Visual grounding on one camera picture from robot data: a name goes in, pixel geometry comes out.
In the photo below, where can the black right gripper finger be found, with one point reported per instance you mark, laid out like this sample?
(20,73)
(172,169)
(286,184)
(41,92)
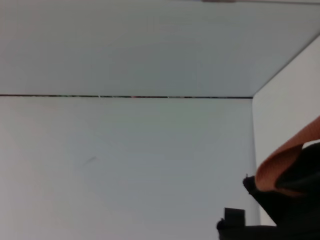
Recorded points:
(305,167)
(233,231)

